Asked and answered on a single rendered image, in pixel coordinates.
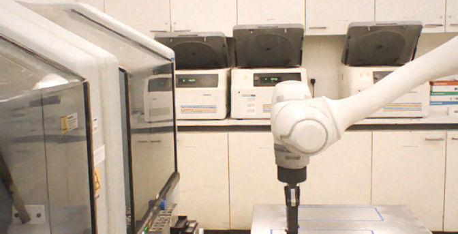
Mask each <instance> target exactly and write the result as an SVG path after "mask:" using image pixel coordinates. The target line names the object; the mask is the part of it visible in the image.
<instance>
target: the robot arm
mask: <svg viewBox="0 0 458 234"><path fill-rule="evenodd" d="M457 74H458V36H456V37H455V38H453V39H451V40H450V41H448V42H447V43H445V44H443V45H441V46H439V47H437V48H435V49H433V50H432V51H431V52H430V53H427V54H426V55H423V56H422V57H419V58H418V59H415V60H413V61H411V62H409V63H407V64H405V65H403V66H402V67H400V68H399V69H397V70H395V71H394V72H391V74H389V75H388V76H386V77H385V78H383V79H382V80H380V81H379V82H377V83H376V84H374V85H372V86H370V87H369V88H367V89H366V90H364V91H362V92H360V93H358V94H356V95H355V96H352V97H350V98H346V99H342V100H330V99H327V98H325V97H324V96H323V97H320V98H314V99H312V97H311V92H310V90H309V87H308V85H307V83H302V82H299V81H285V82H281V83H278V84H276V86H275V88H274V91H273V97H272V100H271V132H272V134H273V140H274V145H273V147H274V154H275V164H276V165H277V179H278V181H279V182H281V183H287V186H284V196H286V206H287V220H286V222H287V223H288V224H287V229H284V232H286V234H298V229H299V225H298V206H299V196H300V189H299V186H297V184H299V183H303V182H305V180H307V165H309V163H310V156H315V155H318V154H319V153H322V152H323V151H324V150H325V149H327V148H329V147H330V146H331V145H332V144H333V143H336V142H337V141H339V140H341V135H342V134H343V132H344V130H345V129H346V128H347V127H349V126H351V125H353V124H355V123H356V122H358V121H360V120H362V119H364V118H366V117H368V116H369V115H370V114H373V113H375V112H376V111H378V110H380V109H381V108H383V107H385V106H386V105H388V104H390V103H391V102H394V101H395V100H397V99H398V98H400V97H401V96H403V95H404V94H405V93H407V92H409V91H410V90H412V89H413V88H415V87H418V86H419V85H422V84H424V83H426V82H429V81H432V80H435V79H437V78H444V77H447V76H453V75H457Z"/></svg>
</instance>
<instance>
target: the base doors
mask: <svg viewBox="0 0 458 234"><path fill-rule="evenodd" d="M426 137H427V139H440V137H442V139H444V141H426V140H425V139H426ZM452 137H454V138H458V131H372V132H371V131H352V132H343V134H342V135H341V140H339V141H337V142H336V143H333V144H332V145H331V146H330V147H329V148H327V149H325V150H324V151H323V152H322V153H319V154H318V155H315V156H310V163H309V165H307V180H305V182H303V183H300V205H370V198H371V205H407V206H408V208H409V209H410V210H411V211H412V213H413V214H414V215H415V216H416V217H417V218H418V219H419V220H422V221H423V223H424V224H425V226H426V227H427V228H428V229H429V230H430V231H458V141H457V140H452ZM178 141H179V142H178V153H179V172H180V174H181V178H180V181H179V193H180V214H181V216H187V217H188V220H196V222H199V228H200V229H204V230H251V220H252V212H253V205H285V204H286V196H284V186H287V183H281V182H279V181H278V179H277V165H276V164H275V154H274V147H273V145H274V140H273V134H272V132H229V133H227V132H180V133H178ZM184 145H186V146H197V149H194V148H184ZM402 145H419V148H401V146H402ZM257 147H273V148H272V149H257ZM228 148H229V171H228ZM371 153H372V166H371ZM229 182H230V200H229Z"/></svg>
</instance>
